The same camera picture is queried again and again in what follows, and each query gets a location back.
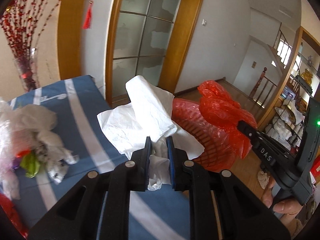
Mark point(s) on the blue striped tablecloth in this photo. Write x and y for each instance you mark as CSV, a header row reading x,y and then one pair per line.
x,y
161,214

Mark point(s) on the wooden stair railing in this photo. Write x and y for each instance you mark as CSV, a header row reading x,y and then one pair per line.
x,y
262,90

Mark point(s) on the metal storage shelf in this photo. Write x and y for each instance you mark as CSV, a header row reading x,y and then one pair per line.
x,y
287,124

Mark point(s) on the red orange wrapper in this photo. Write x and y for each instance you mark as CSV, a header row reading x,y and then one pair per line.
x,y
23,153

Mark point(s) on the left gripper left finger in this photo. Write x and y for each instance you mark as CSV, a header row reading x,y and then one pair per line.
x,y
140,164

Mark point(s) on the red berry branches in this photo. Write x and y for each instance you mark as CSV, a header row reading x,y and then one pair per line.
x,y
23,22

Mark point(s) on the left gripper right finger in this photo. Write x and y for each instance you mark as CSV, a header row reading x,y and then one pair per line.
x,y
221,206

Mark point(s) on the clear bubble wrap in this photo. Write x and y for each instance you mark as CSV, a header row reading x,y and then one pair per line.
x,y
11,145

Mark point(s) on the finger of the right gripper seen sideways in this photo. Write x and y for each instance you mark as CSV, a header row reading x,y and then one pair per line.
x,y
273,155

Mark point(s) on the frosted glass door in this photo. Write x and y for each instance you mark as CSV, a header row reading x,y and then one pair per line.
x,y
143,33

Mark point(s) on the white tissue paper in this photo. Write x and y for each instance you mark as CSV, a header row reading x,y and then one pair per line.
x,y
148,115

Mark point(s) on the white plastic bag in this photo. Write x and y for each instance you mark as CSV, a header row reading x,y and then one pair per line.
x,y
38,123

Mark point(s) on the red plastic trash basket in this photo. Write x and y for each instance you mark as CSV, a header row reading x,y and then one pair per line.
x,y
217,154

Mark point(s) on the right hand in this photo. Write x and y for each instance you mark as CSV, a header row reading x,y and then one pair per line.
x,y
289,207

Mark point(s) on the glass vase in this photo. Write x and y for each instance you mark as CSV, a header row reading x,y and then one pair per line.
x,y
26,65

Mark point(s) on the red trash bag liner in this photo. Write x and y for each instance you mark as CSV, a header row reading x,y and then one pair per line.
x,y
218,108

